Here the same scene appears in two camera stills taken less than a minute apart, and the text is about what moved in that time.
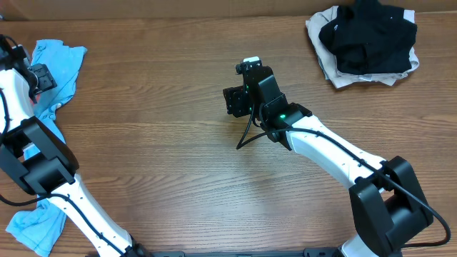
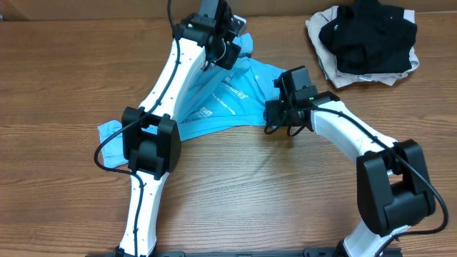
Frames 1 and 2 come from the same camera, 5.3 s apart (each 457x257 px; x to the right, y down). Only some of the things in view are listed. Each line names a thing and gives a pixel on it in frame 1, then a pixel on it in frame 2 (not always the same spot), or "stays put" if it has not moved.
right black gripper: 235,96 to 272,111
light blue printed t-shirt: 36,230 to 229,93
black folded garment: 370,38 stays put
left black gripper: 45,78 to 226,61
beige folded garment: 330,62 stays put
